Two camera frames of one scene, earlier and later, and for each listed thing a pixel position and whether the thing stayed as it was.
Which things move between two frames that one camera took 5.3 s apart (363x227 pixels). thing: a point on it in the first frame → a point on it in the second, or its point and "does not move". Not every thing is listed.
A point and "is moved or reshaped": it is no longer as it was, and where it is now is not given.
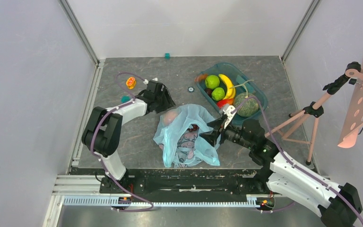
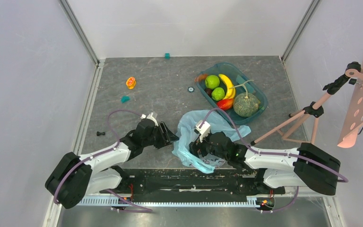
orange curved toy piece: [201, 77] does not move
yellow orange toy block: [131, 82] does not move
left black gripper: [168, 102] → [166, 138]
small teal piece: [125, 99] does not move
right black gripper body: [219, 133] → [202, 148]
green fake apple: [212, 82] does not move
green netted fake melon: [250, 107] does not move
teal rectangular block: [248, 85] does not move
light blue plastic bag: [178, 136] is moved or reshaped
